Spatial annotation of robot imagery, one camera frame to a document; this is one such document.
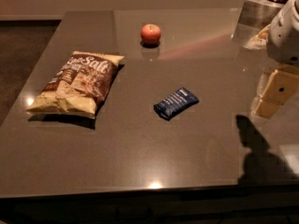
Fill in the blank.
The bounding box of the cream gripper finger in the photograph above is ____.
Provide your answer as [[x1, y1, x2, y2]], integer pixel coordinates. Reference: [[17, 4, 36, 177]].
[[252, 99, 280, 119], [262, 66, 299, 105]]

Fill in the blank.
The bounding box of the dark blue snack bar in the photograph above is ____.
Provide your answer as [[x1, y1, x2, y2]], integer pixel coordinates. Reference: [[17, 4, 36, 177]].
[[153, 87, 199, 120]]

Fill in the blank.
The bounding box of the sea salt chips bag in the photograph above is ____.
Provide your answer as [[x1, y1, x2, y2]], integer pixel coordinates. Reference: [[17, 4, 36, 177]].
[[27, 51, 123, 119]]

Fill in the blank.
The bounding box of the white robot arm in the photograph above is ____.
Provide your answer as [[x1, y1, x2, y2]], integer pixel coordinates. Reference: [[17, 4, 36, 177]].
[[250, 0, 299, 118]]

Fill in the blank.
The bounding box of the red apple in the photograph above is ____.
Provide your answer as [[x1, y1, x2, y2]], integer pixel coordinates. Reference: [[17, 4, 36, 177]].
[[140, 23, 161, 45]]

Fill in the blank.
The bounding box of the silver metal stand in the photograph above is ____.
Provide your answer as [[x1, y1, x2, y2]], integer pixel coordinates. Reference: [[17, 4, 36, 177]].
[[232, 0, 283, 49]]

